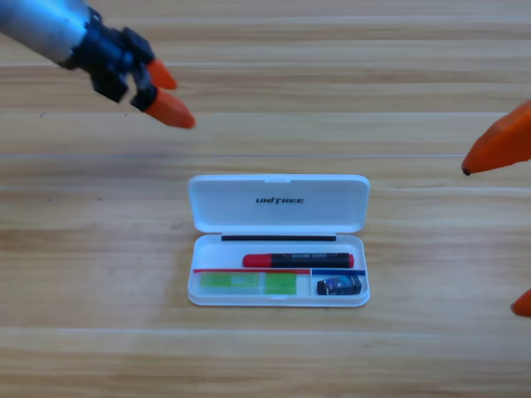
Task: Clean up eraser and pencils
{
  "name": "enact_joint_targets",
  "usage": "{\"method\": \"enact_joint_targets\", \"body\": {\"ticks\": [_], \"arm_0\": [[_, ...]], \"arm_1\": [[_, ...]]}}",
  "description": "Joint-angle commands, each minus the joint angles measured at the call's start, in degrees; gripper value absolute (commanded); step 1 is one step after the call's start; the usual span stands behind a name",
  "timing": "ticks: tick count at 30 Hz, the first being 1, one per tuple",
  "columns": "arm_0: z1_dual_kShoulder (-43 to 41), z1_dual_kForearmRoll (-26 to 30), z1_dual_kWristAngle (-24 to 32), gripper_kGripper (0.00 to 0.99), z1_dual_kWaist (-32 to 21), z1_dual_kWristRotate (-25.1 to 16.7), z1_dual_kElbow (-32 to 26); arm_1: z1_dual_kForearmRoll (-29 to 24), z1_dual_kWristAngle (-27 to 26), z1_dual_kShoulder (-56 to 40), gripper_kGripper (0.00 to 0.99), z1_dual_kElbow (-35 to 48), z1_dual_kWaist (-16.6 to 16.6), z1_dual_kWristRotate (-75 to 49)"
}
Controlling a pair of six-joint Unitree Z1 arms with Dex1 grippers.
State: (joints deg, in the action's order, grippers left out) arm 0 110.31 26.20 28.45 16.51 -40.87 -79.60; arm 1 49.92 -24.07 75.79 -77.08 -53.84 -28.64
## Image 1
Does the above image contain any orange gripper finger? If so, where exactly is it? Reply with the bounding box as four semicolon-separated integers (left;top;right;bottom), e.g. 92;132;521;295
460;99;531;177
509;288;531;319

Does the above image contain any black sleeved eraser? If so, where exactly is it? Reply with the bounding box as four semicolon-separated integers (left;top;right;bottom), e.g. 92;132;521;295
316;275;363;297

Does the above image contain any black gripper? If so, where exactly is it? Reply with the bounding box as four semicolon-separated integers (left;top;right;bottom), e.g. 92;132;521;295
61;6;197;130

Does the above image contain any red and black marker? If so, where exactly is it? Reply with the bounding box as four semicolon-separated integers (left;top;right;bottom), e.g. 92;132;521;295
241;251;356;269

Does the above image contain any green and white glue stick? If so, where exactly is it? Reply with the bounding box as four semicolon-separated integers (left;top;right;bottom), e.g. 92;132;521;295
200;271;299;296

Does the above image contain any white plastic pencil case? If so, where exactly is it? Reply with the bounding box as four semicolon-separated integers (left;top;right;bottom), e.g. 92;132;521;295
187;173;371;308

